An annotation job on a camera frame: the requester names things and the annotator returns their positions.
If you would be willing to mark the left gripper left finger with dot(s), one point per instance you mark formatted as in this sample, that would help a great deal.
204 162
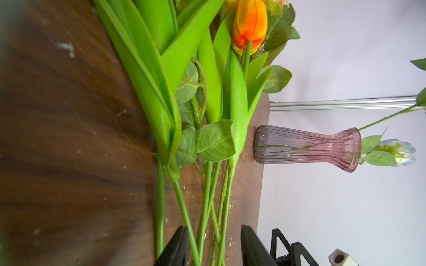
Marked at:
176 252

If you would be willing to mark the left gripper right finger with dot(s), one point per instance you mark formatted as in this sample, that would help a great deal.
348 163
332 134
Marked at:
253 251

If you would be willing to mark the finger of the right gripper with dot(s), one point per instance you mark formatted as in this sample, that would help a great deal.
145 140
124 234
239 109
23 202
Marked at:
295 251

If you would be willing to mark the dark pink glass vase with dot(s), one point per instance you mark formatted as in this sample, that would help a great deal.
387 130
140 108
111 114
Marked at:
281 145

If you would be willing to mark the pink tulip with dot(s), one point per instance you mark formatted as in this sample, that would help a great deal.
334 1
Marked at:
156 45

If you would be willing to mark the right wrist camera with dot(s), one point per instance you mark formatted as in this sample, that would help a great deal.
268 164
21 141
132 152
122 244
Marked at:
341 258

